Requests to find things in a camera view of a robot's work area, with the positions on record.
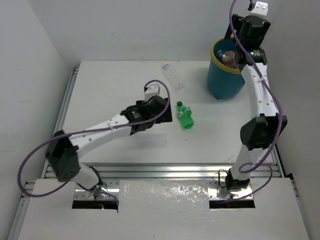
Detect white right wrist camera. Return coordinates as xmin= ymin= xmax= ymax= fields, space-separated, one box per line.
xmin=248 ymin=0 xmax=269 ymax=18

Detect orange label bottle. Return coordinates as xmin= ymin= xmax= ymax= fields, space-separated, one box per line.
xmin=221 ymin=50 xmax=238 ymax=69

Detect aluminium table edge rail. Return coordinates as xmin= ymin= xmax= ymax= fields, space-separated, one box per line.
xmin=41 ymin=63 xmax=285 ymax=180

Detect black cable at table edge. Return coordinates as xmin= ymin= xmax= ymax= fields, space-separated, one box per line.
xmin=217 ymin=169 xmax=230 ymax=191

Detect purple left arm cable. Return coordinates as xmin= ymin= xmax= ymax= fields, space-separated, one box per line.
xmin=17 ymin=79 xmax=171 ymax=208

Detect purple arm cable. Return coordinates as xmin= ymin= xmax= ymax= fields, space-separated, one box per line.
xmin=214 ymin=0 xmax=283 ymax=208
xmin=17 ymin=79 xmax=171 ymax=208

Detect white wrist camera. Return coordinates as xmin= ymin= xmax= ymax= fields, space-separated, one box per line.
xmin=144 ymin=84 xmax=160 ymax=102
xmin=248 ymin=0 xmax=269 ymax=18

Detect clear unlabelled plastic bottle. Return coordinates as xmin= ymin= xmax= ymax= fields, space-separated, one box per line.
xmin=161 ymin=63 xmax=186 ymax=91

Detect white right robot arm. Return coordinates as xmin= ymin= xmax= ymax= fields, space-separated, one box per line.
xmin=225 ymin=14 xmax=288 ymax=191

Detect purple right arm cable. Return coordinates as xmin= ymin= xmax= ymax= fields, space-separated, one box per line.
xmin=214 ymin=0 xmax=283 ymax=208

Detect blue bin with yellow rim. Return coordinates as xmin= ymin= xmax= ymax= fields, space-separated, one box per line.
xmin=206 ymin=38 xmax=245 ymax=100

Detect white foam front board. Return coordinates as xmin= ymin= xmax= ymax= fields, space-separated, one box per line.
xmin=19 ymin=178 xmax=309 ymax=240

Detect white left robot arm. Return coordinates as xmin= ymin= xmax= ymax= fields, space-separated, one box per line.
xmin=45 ymin=95 xmax=173 ymax=194

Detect green Sprite bottle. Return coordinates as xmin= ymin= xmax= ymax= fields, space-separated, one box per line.
xmin=176 ymin=101 xmax=195 ymax=129

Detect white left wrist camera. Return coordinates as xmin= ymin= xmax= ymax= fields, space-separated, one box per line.
xmin=144 ymin=84 xmax=160 ymax=102

